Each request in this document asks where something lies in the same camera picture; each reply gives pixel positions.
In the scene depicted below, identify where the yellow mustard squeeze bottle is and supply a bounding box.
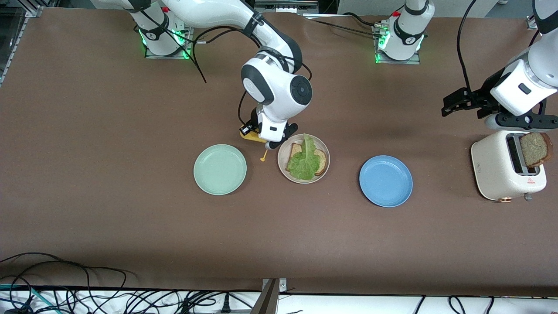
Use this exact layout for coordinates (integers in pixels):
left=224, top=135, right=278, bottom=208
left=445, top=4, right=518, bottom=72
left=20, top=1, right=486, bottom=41
left=239, top=126, right=269, bottom=163

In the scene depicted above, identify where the green lettuce leaf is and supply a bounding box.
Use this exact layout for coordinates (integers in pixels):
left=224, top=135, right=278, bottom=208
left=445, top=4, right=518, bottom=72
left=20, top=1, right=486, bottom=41
left=288, top=133, right=321, bottom=181

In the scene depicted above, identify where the brown toast bread slice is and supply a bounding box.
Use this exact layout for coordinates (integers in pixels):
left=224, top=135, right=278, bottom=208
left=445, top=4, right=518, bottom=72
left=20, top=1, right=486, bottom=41
left=286, top=142, right=327, bottom=177
left=519, top=131, right=554, bottom=169

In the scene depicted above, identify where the mint green plate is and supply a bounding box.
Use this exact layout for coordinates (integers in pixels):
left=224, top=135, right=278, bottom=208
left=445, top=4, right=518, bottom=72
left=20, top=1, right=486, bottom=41
left=193, top=144, right=248, bottom=196

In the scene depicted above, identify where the beige plate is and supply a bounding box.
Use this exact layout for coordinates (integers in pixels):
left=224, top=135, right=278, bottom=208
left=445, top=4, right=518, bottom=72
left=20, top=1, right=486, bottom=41
left=277, top=133, right=330, bottom=184

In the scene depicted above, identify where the blue plate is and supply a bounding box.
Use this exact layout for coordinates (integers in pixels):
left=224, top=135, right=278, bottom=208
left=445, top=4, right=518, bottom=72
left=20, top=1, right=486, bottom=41
left=359, top=155, right=413, bottom=208

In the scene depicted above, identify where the cream white toaster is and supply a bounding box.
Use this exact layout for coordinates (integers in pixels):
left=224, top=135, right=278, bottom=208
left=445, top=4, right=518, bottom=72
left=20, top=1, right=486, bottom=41
left=471, top=130, right=548, bottom=203

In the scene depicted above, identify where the grey metal equipment box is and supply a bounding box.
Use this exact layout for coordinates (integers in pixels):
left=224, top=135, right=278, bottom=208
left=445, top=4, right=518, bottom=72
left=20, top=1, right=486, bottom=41
left=254, top=0, right=320, bottom=14

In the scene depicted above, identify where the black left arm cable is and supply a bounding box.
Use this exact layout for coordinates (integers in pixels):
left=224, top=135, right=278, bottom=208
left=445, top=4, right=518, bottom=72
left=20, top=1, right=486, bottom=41
left=456, top=0, right=480, bottom=95

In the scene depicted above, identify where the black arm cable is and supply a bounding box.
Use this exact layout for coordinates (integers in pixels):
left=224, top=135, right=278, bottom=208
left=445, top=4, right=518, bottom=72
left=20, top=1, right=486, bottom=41
left=135, top=9, right=313, bottom=128
left=456, top=0, right=480, bottom=95

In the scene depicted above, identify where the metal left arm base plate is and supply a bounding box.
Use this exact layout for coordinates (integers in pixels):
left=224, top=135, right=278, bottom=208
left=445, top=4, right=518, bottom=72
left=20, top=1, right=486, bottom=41
left=374, top=24, right=422, bottom=65

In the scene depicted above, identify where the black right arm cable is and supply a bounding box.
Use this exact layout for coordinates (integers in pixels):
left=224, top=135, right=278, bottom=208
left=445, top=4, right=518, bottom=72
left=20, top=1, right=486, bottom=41
left=135, top=9, right=313, bottom=128

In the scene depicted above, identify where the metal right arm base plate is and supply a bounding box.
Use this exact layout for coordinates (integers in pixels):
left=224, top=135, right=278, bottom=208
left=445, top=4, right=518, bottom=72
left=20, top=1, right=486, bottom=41
left=145, top=18, right=194, bottom=60

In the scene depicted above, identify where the black braided table cable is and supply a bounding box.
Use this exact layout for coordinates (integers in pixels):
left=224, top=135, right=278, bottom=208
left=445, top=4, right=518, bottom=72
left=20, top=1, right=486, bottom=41
left=303, top=12, right=386, bottom=38

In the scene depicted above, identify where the grey metal bracket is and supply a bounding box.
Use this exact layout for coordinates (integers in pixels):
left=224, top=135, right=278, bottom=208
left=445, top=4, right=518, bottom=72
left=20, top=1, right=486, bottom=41
left=251, top=278, right=288, bottom=314

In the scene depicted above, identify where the teal floor cable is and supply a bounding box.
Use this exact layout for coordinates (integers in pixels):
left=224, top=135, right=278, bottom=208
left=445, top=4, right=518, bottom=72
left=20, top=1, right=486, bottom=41
left=0, top=283, right=59, bottom=314

